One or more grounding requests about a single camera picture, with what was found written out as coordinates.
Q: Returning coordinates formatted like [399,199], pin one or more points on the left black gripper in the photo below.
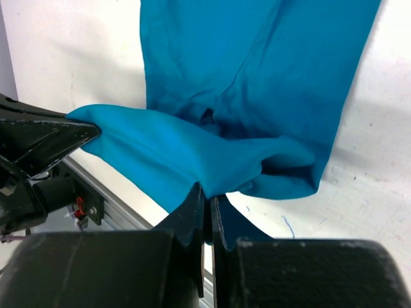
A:
[30,147]

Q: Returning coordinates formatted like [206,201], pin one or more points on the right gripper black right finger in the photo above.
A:
[252,269]

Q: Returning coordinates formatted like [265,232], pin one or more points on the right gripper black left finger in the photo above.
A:
[160,267]

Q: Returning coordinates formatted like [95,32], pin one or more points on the teal blue t shirt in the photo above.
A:
[240,96]

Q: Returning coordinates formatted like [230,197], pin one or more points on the aluminium mounting rail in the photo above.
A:
[119,216]

